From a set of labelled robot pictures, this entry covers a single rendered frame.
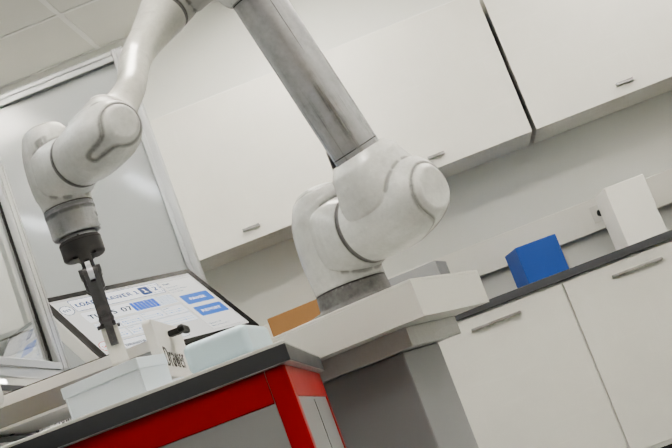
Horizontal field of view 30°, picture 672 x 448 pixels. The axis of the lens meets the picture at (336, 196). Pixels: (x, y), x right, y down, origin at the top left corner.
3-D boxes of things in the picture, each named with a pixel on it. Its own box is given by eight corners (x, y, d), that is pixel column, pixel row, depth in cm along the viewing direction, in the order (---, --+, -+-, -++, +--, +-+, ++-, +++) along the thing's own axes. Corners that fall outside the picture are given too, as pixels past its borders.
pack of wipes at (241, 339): (218, 375, 186) (208, 346, 187) (277, 352, 185) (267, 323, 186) (190, 377, 171) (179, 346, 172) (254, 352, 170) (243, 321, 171)
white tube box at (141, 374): (176, 387, 179) (164, 352, 180) (148, 392, 171) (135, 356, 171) (103, 417, 182) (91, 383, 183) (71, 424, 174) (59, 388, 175)
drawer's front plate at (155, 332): (197, 378, 253) (179, 327, 255) (169, 375, 225) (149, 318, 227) (189, 381, 253) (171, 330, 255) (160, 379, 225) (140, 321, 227)
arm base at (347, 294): (423, 291, 268) (413, 266, 269) (377, 299, 248) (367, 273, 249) (353, 320, 276) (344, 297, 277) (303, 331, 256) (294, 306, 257)
